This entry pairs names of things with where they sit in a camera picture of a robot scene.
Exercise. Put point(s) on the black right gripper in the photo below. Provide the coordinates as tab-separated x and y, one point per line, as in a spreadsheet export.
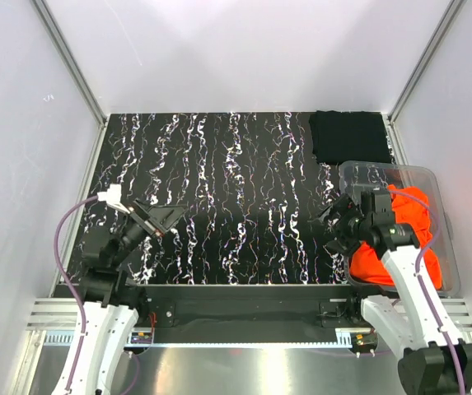
346	207

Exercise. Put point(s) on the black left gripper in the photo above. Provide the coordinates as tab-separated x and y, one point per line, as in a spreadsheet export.
158	218

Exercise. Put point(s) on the orange t shirt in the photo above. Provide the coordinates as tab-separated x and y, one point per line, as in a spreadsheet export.
392	240

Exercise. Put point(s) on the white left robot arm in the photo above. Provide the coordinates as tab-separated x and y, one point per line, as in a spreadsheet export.
108	306

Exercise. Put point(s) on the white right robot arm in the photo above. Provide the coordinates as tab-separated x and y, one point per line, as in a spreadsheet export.
433	357

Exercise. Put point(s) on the clear plastic bin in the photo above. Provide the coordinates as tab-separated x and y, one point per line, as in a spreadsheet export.
357	176

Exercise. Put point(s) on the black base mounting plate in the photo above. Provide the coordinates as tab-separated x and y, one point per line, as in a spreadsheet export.
267	309

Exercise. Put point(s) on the folded black t shirt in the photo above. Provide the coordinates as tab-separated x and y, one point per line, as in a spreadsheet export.
338	137

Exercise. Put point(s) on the right orange connector block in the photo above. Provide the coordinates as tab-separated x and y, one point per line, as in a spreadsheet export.
366	338

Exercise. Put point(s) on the orange connector block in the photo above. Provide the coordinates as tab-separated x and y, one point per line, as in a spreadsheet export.
366	338
141	338

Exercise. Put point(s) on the left orange connector block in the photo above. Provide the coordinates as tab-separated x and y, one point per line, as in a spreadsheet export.
141	338

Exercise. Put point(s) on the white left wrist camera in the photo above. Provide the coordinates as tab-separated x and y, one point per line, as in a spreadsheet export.
112	198

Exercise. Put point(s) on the slotted cable duct rail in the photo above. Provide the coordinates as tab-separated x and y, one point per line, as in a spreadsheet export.
323	340

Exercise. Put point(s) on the left aluminium frame post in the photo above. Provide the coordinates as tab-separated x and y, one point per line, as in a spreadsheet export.
65	53

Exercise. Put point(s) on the aluminium frame post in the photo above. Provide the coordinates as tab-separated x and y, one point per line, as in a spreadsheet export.
65	53
447	19

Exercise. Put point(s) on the right aluminium frame post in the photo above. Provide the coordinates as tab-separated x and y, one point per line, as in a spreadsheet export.
447	19

